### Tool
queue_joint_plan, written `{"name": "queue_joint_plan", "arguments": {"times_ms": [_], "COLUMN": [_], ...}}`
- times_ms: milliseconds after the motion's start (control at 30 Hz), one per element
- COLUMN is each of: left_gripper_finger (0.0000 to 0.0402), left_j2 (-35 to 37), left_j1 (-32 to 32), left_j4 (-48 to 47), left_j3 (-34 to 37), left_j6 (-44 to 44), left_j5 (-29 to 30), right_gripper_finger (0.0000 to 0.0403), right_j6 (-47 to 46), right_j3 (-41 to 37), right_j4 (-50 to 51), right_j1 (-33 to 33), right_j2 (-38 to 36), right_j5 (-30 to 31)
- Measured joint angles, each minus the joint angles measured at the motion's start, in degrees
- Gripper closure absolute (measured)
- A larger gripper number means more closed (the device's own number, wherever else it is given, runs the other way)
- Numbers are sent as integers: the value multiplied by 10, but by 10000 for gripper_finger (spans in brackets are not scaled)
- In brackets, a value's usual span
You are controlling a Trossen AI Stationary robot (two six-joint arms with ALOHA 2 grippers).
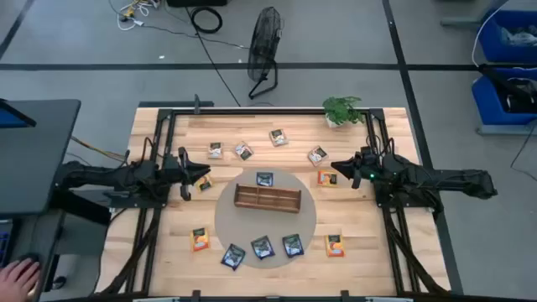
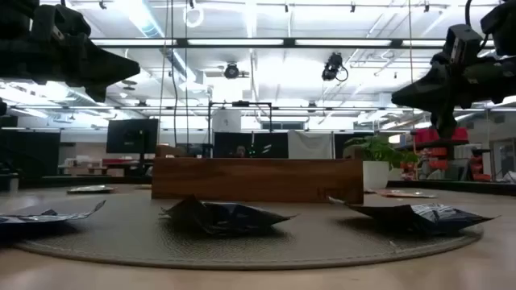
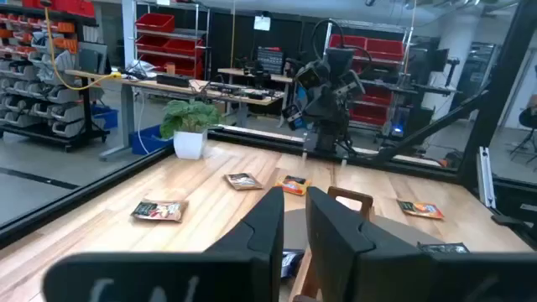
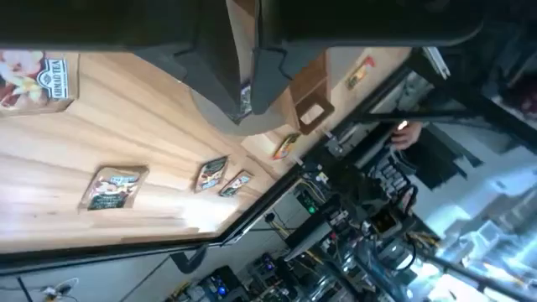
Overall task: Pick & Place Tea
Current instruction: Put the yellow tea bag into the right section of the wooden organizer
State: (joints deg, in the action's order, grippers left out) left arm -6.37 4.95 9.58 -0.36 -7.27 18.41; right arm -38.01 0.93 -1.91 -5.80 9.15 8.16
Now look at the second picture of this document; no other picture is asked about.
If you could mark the white box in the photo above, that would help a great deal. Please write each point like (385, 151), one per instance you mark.
(226, 121)

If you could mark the black stand frame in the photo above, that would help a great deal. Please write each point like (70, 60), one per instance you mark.
(241, 103)

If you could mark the shelf with orange bins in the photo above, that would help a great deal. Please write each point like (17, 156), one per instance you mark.
(439, 163)

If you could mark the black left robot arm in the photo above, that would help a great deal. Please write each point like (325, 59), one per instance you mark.
(16, 16)

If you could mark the black overhead frame beam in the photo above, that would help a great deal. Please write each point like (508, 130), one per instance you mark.
(288, 42)

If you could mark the blue blackcurrant tea packet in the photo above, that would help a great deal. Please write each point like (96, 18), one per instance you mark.
(36, 219)
(225, 219)
(419, 219)

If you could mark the potted green plant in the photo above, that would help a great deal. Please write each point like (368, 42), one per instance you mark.
(375, 173)

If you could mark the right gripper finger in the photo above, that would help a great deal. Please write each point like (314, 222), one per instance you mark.
(419, 92)

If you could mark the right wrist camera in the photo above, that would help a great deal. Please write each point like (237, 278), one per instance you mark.
(463, 44)

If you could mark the round grey placemat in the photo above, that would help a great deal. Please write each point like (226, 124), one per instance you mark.
(121, 237)

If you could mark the black partition panel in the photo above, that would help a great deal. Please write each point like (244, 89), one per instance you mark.
(225, 145)

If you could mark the cluttered background table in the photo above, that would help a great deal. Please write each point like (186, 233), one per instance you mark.
(80, 162)

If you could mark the red storage bins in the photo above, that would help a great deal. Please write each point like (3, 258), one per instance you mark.
(421, 135)

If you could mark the wooden tea organizer box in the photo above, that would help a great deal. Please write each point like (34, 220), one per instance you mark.
(258, 179)

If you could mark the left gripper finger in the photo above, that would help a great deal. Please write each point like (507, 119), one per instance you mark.
(119, 68)

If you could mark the round black ceiling device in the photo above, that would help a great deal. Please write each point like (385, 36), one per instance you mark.
(231, 71)

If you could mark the black background monitor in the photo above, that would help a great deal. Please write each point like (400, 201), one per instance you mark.
(131, 135)

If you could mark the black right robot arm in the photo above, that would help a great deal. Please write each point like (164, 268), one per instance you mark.
(502, 24)

